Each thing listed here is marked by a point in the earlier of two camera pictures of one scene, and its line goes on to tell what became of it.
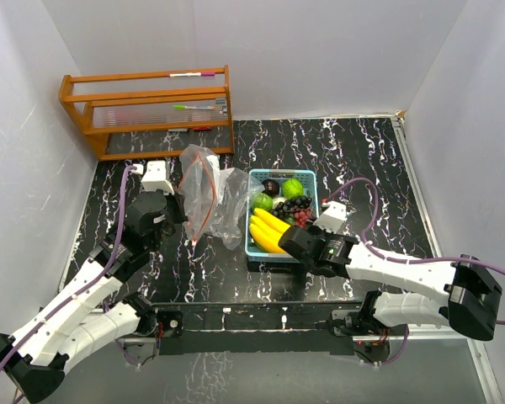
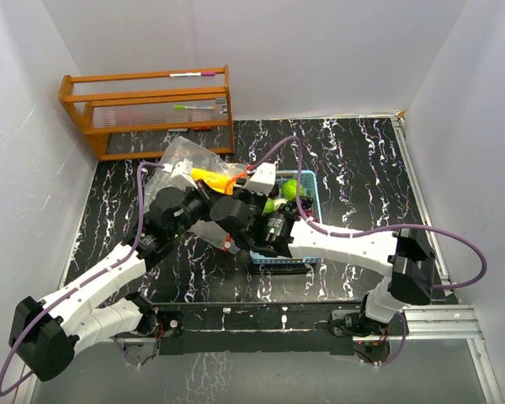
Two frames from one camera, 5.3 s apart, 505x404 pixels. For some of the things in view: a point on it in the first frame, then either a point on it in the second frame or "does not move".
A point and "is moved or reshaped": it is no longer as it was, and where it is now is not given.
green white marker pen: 184,107 does not move
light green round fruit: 292,188 does not move
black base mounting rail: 269,328 does not move
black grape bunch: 286,208 does not move
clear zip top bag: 213,200 is moved or reshaped
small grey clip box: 221,101 does not move
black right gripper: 313,228 to 241,194
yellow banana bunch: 266,231 is moved or reshaped
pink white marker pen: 192,74 does not move
